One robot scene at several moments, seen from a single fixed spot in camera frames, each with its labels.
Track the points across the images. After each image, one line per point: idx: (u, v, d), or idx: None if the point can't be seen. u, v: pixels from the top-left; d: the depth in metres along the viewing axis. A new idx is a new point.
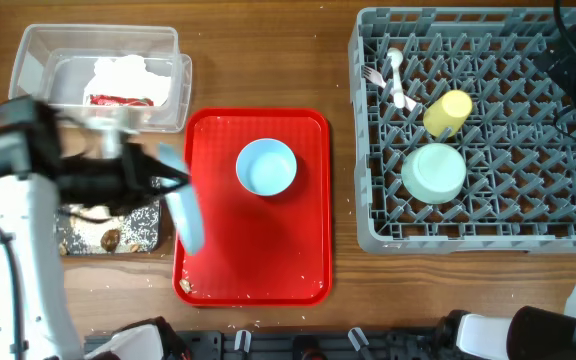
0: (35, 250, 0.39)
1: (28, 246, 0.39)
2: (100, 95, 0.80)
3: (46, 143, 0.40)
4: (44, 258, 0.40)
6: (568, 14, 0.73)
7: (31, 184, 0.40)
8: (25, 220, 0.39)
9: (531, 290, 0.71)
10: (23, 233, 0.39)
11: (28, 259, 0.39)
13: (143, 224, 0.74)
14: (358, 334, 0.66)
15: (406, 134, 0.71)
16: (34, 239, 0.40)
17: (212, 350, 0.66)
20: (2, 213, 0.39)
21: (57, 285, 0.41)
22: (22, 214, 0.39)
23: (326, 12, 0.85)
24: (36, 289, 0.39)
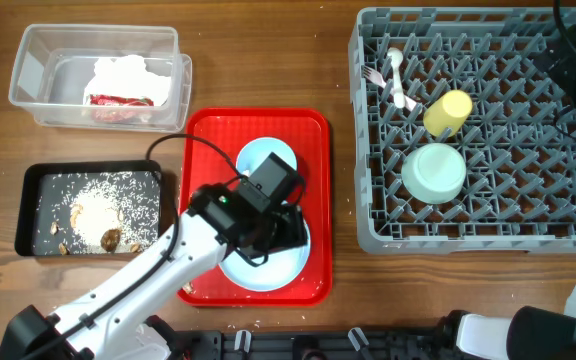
0: (171, 279, 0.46)
1: (165, 278, 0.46)
2: (100, 95, 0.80)
3: (251, 236, 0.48)
4: (168, 289, 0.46)
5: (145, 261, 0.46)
6: (567, 14, 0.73)
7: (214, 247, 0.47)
8: (187, 261, 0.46)
9: (531, 290, 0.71)
10: (175, 268, 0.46)
11: (159, 281, 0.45)
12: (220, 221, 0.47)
13: (143, 224, 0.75)
14: (358, 334, 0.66)
15: (406, 134, 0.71)
16: (178, 274, 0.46)
17: (211, 350, 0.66)
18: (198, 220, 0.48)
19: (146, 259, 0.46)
20: (185, 242, 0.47)
21: (156, 305, 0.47)
22: (191, 256, 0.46)
23: (326, 11, 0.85)
24: (142, 301, 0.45)
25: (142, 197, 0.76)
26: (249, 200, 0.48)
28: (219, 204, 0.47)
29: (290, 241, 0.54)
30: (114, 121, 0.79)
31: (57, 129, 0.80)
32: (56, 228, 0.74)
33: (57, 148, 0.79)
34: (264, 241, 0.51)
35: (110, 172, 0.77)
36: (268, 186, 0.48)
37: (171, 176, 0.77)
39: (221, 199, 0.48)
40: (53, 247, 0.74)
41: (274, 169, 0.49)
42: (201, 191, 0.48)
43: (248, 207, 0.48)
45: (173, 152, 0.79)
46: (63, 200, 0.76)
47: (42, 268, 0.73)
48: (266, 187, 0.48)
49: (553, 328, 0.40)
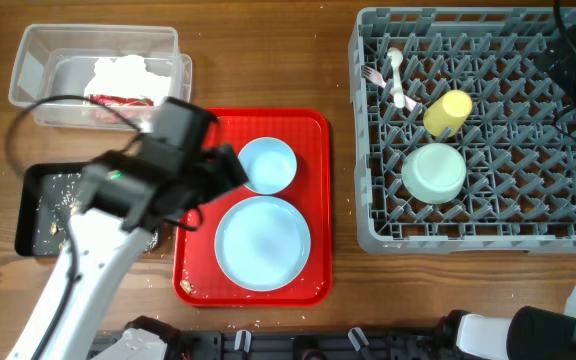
0: (91, 296, 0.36)
1: (80, 299, 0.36)
2: (100, 95, 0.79)
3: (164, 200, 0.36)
4: (95, 305, 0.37)
5: (52, 292, 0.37)
6: (567, 14, 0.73)
7: (126, 238, 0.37)
8: (99, 271, 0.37)
9: (531, 290, 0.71)
10: (87, 285, 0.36)
11: (75, 306, 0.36)
12: (129, 197, 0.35)
13: None
14: (358, 335, 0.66)
15: (406, 134, 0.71)
16: (95, 290, 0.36)
17: (212, 350, 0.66)
18: (91, 216, 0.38)
19: (53, 294, 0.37)
20: (88, 250, 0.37)
21: (94, 331, 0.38)
22: (102, 263, 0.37)
23: (326, 12, 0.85)
24: (66, 336, 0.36)
25: None
26: (157, 158, 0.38)
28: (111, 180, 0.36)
29: (208, 187, 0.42)
30: (114, 121, 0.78)
31: (57, 129, 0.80)
32: (56, 228, 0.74)
33: (58, 148, 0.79)
34: (196, 196, 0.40)
35: None
36: (178, 133, 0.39)
37: None
39: (112, 173, 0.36)
40: (53, 247, 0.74)
41: (174, 113, 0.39)
42: (94, 166, 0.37)
43: (156, 167, 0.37)
45: None
46: (62, 200, 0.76)
47: (43, 268, 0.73)
48: (173, 136, 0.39)
49: (552, 328, 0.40)
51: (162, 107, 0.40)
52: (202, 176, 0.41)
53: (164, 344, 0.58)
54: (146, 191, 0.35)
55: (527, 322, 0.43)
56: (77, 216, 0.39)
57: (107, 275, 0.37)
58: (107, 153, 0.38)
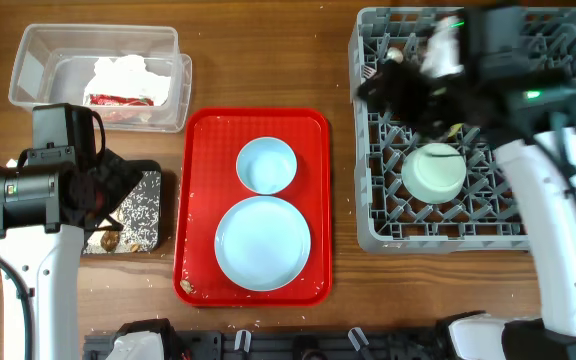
0: (52, 293, 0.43)
1: (44, 306, 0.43)
2: (100, 95, 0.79)
3: (75, 188, 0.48)
4: (61, 300, 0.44)
5: (13, 310, 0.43)
6: (568, 13, 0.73)
7: (59, 236, 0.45)
8: (47, 276, 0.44)
9: (531, 290, 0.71)
10: (44, 292, 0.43)
11: (42, 309, 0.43)
12: (37, 194, 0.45)
13: (143, 224, 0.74)
14: (358, 335, 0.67)
15: (406, 133, 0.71)
16: (53, 290, 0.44)
17: (211, 350, 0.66)
18: (13, 236, 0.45)
19: (13, 311, 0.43)
20: (27, 267, 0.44)
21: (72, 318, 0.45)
22: (47, 270, 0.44)
23: (326, 11, 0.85)
24: (48, 331, 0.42)
25: (142, 196, 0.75)
26: (54, 160, 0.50)
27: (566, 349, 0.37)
28: (13, 196, 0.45)
29: (121, 186, 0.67)
30: (114, 121, 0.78)
31: None
32: None
33: None
34: (96, 183, 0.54)
35: None
36: (61, 138, 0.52)
37: (171, 176, 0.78)
39: (11, 190, 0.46)
40: None
41: (56, 116, 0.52)
42: None
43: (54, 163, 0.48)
45: (173, 152, 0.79)
46: None
47: None
48: (60, 141, 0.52)
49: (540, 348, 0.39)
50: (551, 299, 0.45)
51: (38, 117, 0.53)
52: (97, 172, 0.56)
53: (158, 336, 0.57)
54: (52, 182, 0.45)
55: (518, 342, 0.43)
56: (0, 241, 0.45)
57: (57, 277, 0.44)
58: (1, 171, 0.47)
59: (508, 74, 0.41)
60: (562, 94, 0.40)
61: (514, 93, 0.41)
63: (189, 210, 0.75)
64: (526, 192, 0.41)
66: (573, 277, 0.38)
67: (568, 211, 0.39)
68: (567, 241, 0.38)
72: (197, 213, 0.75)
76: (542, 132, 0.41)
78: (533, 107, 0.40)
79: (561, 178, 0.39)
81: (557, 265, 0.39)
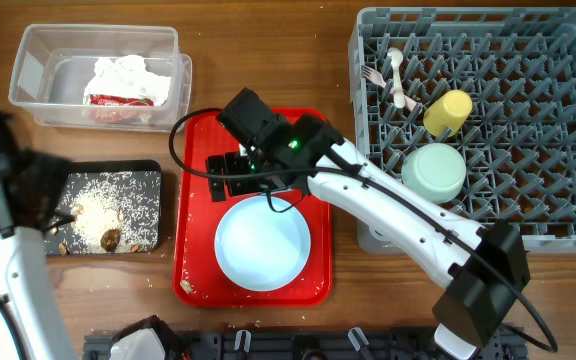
0: (28, 293, 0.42)
1: (21, 307, 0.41)
2: (100, 95, 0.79)
3: (19, 200, 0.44)
4: (37, 298, 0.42)
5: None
6: (567, 14, 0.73)
7: (16, 238, 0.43)
8: (16, 278, 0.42)
9: (530, 290, 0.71)
10: (17, 294, 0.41)
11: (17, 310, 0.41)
12: None
13: (143, 224, 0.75)
14: (358, 334, 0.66)
15: (406, 134, 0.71)
16: (26, 289, 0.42)
17: (211, 350, 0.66)
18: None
19: None
20: None
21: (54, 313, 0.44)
22: (14, 273, 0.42)
23: (326, 12, 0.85)
24: (35, 329, 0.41)
25: (142, 196, 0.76)
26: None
27: (457, 296, 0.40)
28: None
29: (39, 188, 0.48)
30: (114, 121, 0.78)
31: (58, 129, 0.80)
32: (57, 228, 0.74)
33: (58, 149, 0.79)
34: (39, 175, 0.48)
35: (110, 171, 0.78)
36: None
37: (171, 176, 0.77)
39: None
40: (52, 247, 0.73)
41: None
42: None
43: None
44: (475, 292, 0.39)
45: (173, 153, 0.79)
46: (63, 200, 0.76)
47: None
48: None
49: (453, 308, 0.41)
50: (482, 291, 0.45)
51: None
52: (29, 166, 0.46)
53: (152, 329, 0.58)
54: None
55: (454, 324, 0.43)
56: None
57: (28, 276, 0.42)
58: None
59: (274, 135, 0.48)
60: (319, 137, 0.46)
61: (281, 147, 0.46)
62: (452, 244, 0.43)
63: (189, 210, 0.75)
64: (351, 205, 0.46)
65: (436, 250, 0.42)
66: (415, 235, 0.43)
67: (378, 193, 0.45)
68: (391, 215, 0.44)
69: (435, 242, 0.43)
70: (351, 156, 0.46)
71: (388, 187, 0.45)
72: (196, 214, 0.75)
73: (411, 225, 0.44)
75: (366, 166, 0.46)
76: (318, 162, 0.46)
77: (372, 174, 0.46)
78: (302, 155, 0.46)
79: (353, 178, 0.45)
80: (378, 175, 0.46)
81: (398, 234, 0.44)
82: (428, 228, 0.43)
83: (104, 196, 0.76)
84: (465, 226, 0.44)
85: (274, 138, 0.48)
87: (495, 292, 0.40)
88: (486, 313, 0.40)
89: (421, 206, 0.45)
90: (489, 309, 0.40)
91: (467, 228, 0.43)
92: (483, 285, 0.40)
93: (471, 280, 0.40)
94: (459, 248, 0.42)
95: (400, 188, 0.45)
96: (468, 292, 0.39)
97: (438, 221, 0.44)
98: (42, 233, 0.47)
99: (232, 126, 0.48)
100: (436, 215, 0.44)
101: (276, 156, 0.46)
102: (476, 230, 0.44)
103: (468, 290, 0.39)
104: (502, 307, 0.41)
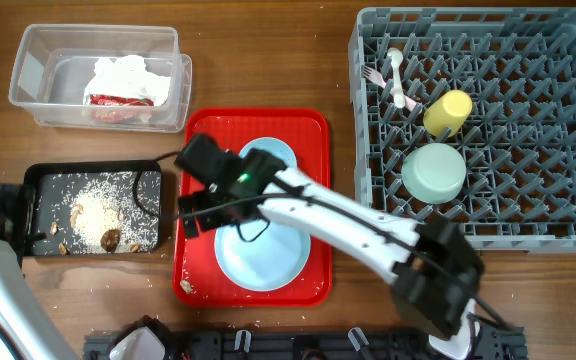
0: (6, 296, 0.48)
1: (5, 309, 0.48)
2: (100, 95, 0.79)
3: None
4: (17, 297, 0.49)
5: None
6: (567, 14, 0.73)
7: None
8: None
9: (531, 290, 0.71)
10: None
11: (3, 311, 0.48)
12: None
13: (143, 224, 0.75)
14: (358, 335, 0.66)
15: (406, 134, 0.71)
16: (5, 295, 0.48)
17: (211, 350, 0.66)
18: None
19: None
20: None
21: (34, 307, 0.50)
22: None
23: (326, 12, 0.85)
24: (20, 322, 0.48)
25: (142, 196, 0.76)
26: None
27: (401, 294, 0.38)
28: None
29: None
30: (114, 121, 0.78)
31: (57, 129, 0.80)
32: (56, 228, 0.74)
33: (58, 149, 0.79)
34: None
35: (110, 171, 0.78)
36: None
37: (171, 176, 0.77)
39: None
40: (53, 247, 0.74)
41: None
42: None
43: None
44: (416, 285, 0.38)
45: (173, 153, 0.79)
46: (63, 200, 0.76)
47: (42, 268, 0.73)
48: None
49: (406, 307, 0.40)
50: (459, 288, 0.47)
51: None
52: None
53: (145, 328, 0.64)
54: None
55: (420, 324, 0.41)
56: None
57: (4, 283, 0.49)
58: None
59: (227, 171, 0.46)
60: (263, 165, 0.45)
61: (234, 182, 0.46)
62: (391, 243, 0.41)
63: None
64: (297, 224, 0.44)
65: (379, 256, 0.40)
66: (358, 241, 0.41)
67: (324, 207, 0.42)
68: (338, 232, 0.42)
69: (377, 247, 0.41)
70: (294, 178, 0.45)
71: (333, 201, 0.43)
72: None
73: (353, 236, 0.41)
75: (310, 185, 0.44)
76: (266, 190, 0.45)
77: (316, 191, 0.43)
78: (252, 186, 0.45)
79: (297, 200, 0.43)
80: (323, 192, 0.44)
81: (342, 244, 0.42)
82: (369, 232, 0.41)
83: (104, 196, 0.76)
84: (402, 225, 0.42)
85: (229, 174, 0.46)
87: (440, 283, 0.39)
88: (438, 308, 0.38)
89: (362, 214, 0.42)
90: (441, 303, 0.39)
91: (405, 227, 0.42)
92: (423, 278, 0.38)
93: (413, 276, 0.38)
94: (399, 247, 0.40)
95: (344, 200, 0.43)
96: (410, 289, 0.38)
97: (377, 224, 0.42)
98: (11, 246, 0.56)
99: (188, 167, 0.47)
100: (375, 219, 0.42)
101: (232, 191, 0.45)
102: (414, 227, 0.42)
103: (409, 286, 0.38)
104: (457, 299, 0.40)
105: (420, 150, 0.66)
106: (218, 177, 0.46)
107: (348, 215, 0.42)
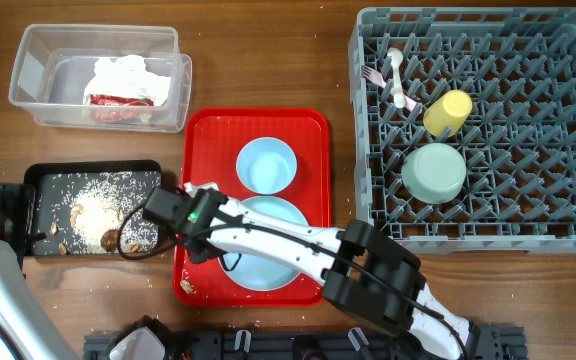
0: (5, 295, 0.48)
1: (6, 310, 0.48)
2: (100, 95, 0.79)
3: None
4: (16, 297, 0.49)
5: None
6: (567, 14, 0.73)
7: None
8: None
9: (530, 290, 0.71)
10: None
11: (2, 311, 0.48)
12: None
13: (143, 224, 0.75)
14: (358, 335, 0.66)
15: (406, 134, 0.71)
16: (5, 295, 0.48)
17: (212, 350, 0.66)
18: None
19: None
20: None
21: (34, 306, 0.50)
22: None
23: (326, 11, 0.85)
24: (19, 322, 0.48)
25: (142, 196, 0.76)
26: None
27: (333, 299, 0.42)
28: None
29: None
30: (114, 121, 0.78)
31: (57, 129, 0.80)
32: (56, 228, 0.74)
33: (58, 148, 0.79)
34: None
35: (110, 171, 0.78)
36: None
37: (171, 176, 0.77)
39: None
40: (53, 247, 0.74)
41: None
42: None
43: None
44: (344, 288, 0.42)
45: (173, 153, 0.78)
46: (63, 200, 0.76)
47: (42, 268, 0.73)
48: None
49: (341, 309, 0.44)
50: (421, 301, 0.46)
51: None
52: None
53: (143, 328, 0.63)
54: None
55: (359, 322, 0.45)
56: None
57: (3, 283, 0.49)
58: None
59: (181, 212, 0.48)
60: (206, 202, 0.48)
61: (185, 221, 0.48)
62: (320, 252, 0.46)
63: None
64: (242, 249, 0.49)
65: (310, 264, 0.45)
66: (291, 255, 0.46)
67: (261, 232, 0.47)
68: (274, 250, 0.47)
69: (308, 257, 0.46)
70: (233, 208, 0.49)
71: (269, 225, 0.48)
72: None
73: (286, 251, 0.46)
75: (248, 213, 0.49)
76: (212, 225, 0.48)
77: (253, 219, 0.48)
78: (200, 223, 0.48)
79: (237, 228, 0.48)
80: (260, 218, 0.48)
81: (280, 260, 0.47)
82: (300, 246, 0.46)
83: (105, 196, 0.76)
84: (327, 234, 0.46)
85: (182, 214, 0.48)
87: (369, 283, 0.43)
88: (371, 307, 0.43)
89: (292, 230, 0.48)
90: (373, 301, 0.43)
91: (328, 236, 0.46)
92: (349, 281, 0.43)
93: (340, 280, 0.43)
94: (326, 255, 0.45)
95: (280, 221, 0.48)
96: (340, 292, 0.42)
97: (304, 237, 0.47)
98: (9, 246, 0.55)
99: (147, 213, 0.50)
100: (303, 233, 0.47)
101: (184, 231, 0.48)
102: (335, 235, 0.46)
103: (337, 290, 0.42)
104: (392, 297, 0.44)
105: (422, 148, 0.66)
106: (170, 221, 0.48)
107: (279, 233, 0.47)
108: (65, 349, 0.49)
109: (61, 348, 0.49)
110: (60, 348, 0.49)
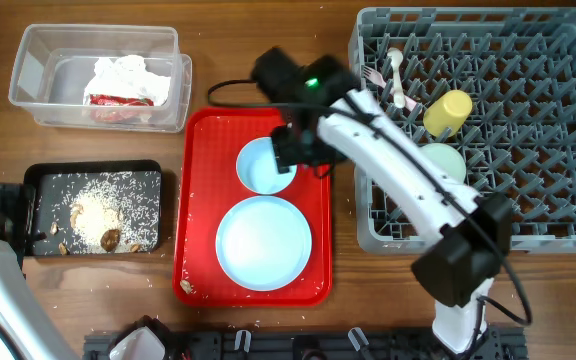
0: (5, 295, 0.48)
1: (5, 310, 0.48)
2: (100, 95, 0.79)
3: None
4: (15, 296, 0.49)
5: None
6: (567, 14, 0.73)
7: None
8: None
9: (530, 291, 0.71)
10: None
11: (2, 311, 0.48)
12: None
13: (143, 224, 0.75)
14: (358, 334, 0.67)
15: (406, 134, 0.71)
16: (5, 294, 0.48)
17: (211, 350, 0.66)
18: None
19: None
20: None
21: (33, 306, 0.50)
22: None
23: (326, 11, 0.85)
24: (19, 321, 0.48)
25: (142, 196, 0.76)
26: None
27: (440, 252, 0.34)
28: None
29: None
30: (114, 121, 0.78)
31: (57, 129, 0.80)
32: (56, 228, 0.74)
33: (58, 149, 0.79)
34: None
35: (110, 172, 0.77)
36: None
37: (171, 176, 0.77)
39: None
40: (53, 247, 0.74)
41: None
42: None
43: None
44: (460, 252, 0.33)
45: (172, 153, 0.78)
46: (63, 200, 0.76)
47: (42, 268, 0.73)
48: None
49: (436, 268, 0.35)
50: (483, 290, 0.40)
51: None
52: None
53: (143, 328, 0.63)
54: None
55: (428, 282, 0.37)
56: None
57: (3, 283, 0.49)
58: None
59: (289, 78, 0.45)
60: (337, 79, 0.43)
61: (299, 86, 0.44)
62: (448, 206, 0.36)
63: (189, 210, 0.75)
64: (355, 155, 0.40)
65: (431, 210, 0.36)
66: (413, 191, 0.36)
67: (387, 145, 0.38)
68: (399, 176, 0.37)
69: (434, 203, 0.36)
70: (367, 102, 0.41)
71: (400, 138, 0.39)
72: (196, 214, 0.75)
73: (408, 180, 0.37)
75: (381, 118, 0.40)
76: (334, 105, 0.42)
77: (385, 126, 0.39)
78: (316, 94, 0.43)
79: (364, 127, 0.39)
80: (392, 128, 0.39)
81: (397, 192, 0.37)
82: (427, 185, 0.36)
83: (104, 196, 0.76)
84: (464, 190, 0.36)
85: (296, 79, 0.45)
87: (478, 256, 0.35)
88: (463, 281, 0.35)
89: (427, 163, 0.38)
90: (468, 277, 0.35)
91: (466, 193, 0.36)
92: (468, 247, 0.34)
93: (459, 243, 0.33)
94: (449, 210, 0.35)
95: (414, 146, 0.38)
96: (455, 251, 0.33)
97: (437, 179, 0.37)
98: (9, 246, 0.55)
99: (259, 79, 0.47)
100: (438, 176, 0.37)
101: (291, 91, 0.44)
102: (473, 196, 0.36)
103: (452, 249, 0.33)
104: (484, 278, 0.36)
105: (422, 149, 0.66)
106: (279, 82, 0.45)
107: (411, 158, 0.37)
108: (64, 349, 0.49)
109: (61, 347, 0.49)
110: (59, 347, 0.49)
